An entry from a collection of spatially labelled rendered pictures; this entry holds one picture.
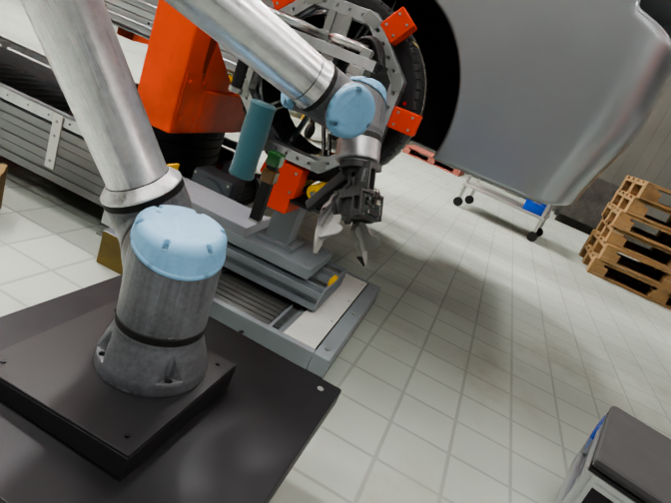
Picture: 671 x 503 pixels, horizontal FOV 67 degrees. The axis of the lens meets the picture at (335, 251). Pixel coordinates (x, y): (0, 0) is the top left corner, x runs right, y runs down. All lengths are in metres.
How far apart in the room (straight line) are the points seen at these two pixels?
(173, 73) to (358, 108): 1.09
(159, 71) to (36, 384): 1.24
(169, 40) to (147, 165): 0.99
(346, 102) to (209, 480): 0.63
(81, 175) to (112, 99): 1.34
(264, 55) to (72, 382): 0.59
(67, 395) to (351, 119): 0.62
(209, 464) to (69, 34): 0.69
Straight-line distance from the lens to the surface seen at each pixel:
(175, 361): 0.89
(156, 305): 0.84
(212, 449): 0.92
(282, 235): 2.02
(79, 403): 0.89
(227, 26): 0.79
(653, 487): 1.47
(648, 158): 10.33
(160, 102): 1.90
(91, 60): 0.90
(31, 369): 0.95
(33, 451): 0.88
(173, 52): 1.87
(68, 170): 2.28
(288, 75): 0.83
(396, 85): 1.71
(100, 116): 0.92
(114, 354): 0.91
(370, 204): 1.00
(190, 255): 0.80
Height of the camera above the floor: 0.93
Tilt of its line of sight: 19 degrees down
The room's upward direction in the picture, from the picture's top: 22 degrees clockwise
